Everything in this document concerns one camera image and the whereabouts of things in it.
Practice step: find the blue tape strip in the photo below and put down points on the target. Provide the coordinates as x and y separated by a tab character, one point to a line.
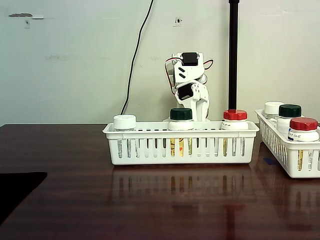
270	161

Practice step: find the white-capped bottle basket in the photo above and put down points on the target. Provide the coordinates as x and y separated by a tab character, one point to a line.
124	121
273	107

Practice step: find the white basket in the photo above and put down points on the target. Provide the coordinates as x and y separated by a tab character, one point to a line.
300	172
175	160

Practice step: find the black vertical pole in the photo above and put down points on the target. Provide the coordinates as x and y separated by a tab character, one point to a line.
233	50

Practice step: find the green-capped bottle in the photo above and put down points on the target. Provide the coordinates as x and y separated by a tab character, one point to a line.
181	114
290	110

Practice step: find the red-capped bottle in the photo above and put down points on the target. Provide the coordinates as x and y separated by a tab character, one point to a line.
303	124
235	115

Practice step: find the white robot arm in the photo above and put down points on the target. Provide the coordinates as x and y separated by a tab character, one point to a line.
192	72

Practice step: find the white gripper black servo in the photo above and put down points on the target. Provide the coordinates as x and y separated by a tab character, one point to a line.
200	108

